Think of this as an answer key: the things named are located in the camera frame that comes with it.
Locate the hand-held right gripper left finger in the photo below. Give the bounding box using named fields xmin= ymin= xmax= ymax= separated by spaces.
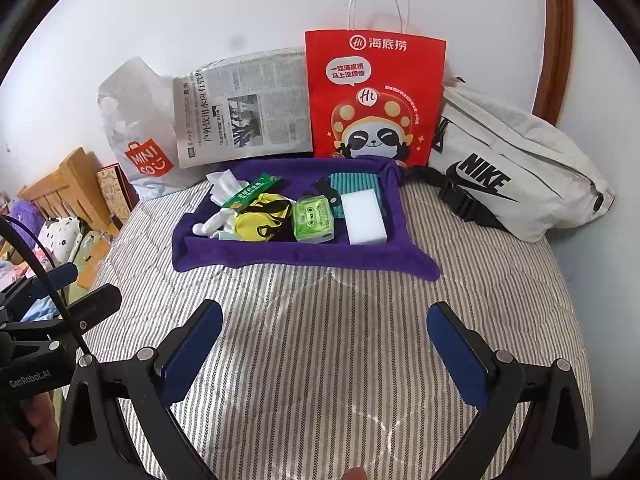
xmin=56 ymin=299 xmax=224 ymax=480

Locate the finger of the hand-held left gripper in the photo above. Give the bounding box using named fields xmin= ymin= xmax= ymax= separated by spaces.
xmin=30 ymin=261 xmax=80 ymax=301
xmin=60 ymin=284 xmax=123 ymax=333

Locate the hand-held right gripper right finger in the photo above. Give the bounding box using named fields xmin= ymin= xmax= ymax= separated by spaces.
xmin=426 ymin=301 xmax=593 ymax=480

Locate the purple towel tray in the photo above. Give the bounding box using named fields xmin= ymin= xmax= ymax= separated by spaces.
xmin=171 ymin=156 xmax=441 ymax=282

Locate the yellow black pouch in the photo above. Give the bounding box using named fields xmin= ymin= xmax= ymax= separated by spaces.
xmin=234 ymin=192 xmax=296 ymax=242

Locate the white sponge block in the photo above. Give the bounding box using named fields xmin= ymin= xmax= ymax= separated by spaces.
xmin=340 ymin=190 xmax=390 ymax=246

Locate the green packet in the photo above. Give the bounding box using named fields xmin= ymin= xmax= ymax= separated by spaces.
xmin=220 ymin=173 xmax=283 ymax=209

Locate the green tissue pack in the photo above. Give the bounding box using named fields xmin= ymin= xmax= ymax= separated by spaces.
xmin=291 ymin=197 xmax=335 ymax=242

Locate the teal striped cloth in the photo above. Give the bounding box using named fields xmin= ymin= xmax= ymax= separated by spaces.
xmin=327 ymin=171 xmax=383 ymax=221

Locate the black watch strap with pin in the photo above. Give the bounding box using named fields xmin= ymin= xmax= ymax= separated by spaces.
xmin=312 ymin=182 xmax=342 ymax=211

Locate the person's left hand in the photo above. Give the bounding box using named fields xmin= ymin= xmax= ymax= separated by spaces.
xmin=20 ymin=390 xmax=60 ymax=466

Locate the yellow plastic bag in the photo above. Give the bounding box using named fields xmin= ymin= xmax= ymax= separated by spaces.
xmin=75 ymin=232 xmax=115 ymax=290

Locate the white dotted cloth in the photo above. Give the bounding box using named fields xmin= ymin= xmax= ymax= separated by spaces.
xmin=37 ymin=216 xmax=83 ymax=263

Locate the purple plush cloth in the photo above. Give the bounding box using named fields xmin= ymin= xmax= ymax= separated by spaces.
xmin=17 ymin=199 xmax=51 ymax=228

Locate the patterned box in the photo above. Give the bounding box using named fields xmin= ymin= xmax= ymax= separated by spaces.
xmin=96 ymin=162 xmax=140 ymax=218

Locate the striped quilted mattress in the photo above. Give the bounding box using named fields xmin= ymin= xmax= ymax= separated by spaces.
xmin=30 ymin=175 xmax=591 ymax=480

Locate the white plastic shopping bag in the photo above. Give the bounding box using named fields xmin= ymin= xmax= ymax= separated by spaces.
xmin=97 ymin=56 xmax=193 ymax=201

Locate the beige waist bag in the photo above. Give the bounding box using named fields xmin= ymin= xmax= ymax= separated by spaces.
xmin=400 ymin=77 xmax=617 ymax=243

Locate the folded newspaper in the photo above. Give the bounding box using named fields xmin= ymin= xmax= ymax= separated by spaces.
xmin=172 ymin=46 xmax=315 ymax=170

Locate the red paper bag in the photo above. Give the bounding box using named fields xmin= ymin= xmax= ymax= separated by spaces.
xmin=305 ymin=0 xmax=447 ymax=167

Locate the black cable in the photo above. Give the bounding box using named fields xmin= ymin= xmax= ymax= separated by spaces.
xmin=0 ymin=216 xmax=95 ymax=358

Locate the wooden door frame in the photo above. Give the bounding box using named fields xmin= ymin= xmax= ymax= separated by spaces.
xmin=531 ymin=0 xmax=574 ymax=123

